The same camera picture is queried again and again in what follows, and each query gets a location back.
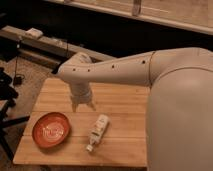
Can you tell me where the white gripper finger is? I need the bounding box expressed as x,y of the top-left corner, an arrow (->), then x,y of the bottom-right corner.
72,103 -> 78,113
87,102 -> 96,111

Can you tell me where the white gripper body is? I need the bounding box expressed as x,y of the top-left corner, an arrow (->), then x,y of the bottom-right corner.
69,83 -> 92,104

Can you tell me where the clear plastic bottle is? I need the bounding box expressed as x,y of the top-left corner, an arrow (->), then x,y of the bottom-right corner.
86,114 -> 109,152

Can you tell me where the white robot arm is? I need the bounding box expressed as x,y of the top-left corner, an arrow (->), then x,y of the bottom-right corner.
56,47 -> 213,171

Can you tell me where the red ceramic bowl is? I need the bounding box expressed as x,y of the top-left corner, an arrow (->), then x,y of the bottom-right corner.
32,112 -> 71,148

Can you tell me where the long wooden beam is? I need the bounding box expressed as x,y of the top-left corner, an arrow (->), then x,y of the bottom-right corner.
0,25 -> 113,61

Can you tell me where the black tripod stand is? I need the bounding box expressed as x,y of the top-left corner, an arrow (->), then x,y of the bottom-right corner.
0,67 -> 29,161

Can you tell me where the small white box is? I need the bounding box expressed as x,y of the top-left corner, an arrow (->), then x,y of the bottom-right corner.
25,28 -> 43,38

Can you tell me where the black cable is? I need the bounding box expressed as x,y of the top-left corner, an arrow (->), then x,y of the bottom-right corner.
12,36 -> 25,86

